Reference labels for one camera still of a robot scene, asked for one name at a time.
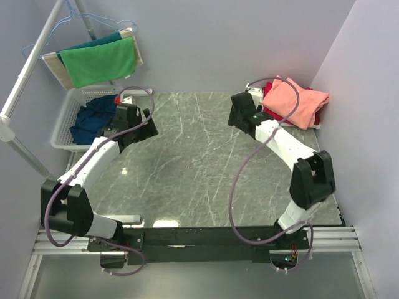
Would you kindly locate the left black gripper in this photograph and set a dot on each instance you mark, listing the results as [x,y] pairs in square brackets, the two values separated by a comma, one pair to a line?
[148,130]

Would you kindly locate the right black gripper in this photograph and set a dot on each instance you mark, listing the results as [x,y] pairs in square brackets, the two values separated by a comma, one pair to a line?
[232,120]

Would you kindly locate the salmon pink t shirt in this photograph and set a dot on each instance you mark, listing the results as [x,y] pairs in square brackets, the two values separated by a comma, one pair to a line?
[318,98]

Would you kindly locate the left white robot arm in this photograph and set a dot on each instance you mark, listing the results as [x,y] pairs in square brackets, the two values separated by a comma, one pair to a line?
[65,206]

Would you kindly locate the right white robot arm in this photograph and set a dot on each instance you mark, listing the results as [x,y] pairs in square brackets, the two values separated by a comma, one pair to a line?
[312,173]

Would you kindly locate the folded magenta t shirt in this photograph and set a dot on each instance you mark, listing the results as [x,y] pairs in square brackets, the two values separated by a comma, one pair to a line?
[280,99]

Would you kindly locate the navy blue t shirt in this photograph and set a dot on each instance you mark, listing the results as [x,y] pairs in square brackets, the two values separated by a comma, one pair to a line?
[91,118]

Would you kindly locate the green towel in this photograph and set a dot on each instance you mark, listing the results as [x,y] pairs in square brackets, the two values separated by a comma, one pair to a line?
[100,63]

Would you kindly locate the folded white t shirt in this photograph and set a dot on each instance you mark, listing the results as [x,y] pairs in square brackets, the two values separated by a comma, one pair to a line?
[315,126]

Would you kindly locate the white plastic laundry basket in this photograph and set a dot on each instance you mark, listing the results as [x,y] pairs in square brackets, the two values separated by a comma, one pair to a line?
[75,98]

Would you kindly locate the teal towel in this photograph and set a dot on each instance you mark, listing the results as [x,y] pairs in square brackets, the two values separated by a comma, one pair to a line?
[101,41]

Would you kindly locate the black base beam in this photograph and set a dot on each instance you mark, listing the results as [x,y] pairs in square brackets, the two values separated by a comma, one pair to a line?
[184,244]

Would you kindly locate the beige towel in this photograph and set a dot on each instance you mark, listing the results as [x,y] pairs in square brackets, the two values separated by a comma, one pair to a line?
[59,71]

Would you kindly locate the white clothes rack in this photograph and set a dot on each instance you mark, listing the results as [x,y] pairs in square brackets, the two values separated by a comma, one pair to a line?
[7,135]

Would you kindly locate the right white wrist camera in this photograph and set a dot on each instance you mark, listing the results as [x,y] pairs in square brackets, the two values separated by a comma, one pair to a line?
[256,93]

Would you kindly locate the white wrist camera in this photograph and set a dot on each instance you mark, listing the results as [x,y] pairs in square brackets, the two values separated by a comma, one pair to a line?
[256,93]
[128,100]

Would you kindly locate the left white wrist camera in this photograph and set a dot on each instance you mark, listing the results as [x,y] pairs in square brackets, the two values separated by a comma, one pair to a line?
[128,100]

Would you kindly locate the blue wire hanger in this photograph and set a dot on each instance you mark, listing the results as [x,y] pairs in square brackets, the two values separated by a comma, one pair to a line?
[78,12]

